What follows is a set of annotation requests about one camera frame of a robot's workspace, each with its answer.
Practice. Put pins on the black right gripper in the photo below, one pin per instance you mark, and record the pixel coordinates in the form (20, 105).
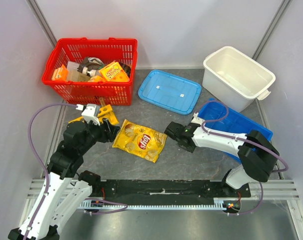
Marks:
(171, 130)

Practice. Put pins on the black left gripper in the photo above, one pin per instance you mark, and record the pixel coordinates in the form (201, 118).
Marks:
(108, 135)

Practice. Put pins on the clear glass test tube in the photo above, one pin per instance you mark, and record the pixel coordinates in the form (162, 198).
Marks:
(102, 102)

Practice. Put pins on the light blue plastic lid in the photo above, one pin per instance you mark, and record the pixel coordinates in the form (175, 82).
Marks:
(170, 92)

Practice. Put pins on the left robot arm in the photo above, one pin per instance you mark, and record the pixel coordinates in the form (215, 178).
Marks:
(51, 213)

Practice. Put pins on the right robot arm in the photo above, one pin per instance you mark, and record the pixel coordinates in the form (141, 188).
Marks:
(257, 155)

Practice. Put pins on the yellow test tube rack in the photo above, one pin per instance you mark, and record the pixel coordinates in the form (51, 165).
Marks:
(105, 112)

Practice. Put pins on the yellow Lays chips bag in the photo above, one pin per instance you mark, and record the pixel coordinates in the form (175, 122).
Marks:
(140, 141)

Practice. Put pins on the blue divided plastic bin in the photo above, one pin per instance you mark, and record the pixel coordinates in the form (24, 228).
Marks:
(235, 122)

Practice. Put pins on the orange Scrub Daddy box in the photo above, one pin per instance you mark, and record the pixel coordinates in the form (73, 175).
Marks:
(113, 72)

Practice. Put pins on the orange carton in basket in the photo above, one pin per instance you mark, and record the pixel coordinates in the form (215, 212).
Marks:
(60, 74)

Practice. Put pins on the white plastic tub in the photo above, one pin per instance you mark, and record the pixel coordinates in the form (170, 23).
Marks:
(236, 79)

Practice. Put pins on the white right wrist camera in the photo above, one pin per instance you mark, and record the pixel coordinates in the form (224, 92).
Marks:
(196, 120)

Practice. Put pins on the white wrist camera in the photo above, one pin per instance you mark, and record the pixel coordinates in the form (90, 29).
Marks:
(89, 113)
(196, 120)

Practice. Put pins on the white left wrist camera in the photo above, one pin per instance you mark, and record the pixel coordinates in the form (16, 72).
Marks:
(89, 113)

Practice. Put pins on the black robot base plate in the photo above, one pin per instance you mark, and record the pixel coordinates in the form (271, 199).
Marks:
(166, 192)

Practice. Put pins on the white slotted cable duct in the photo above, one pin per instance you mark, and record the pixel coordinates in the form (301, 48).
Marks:
(90, 205)

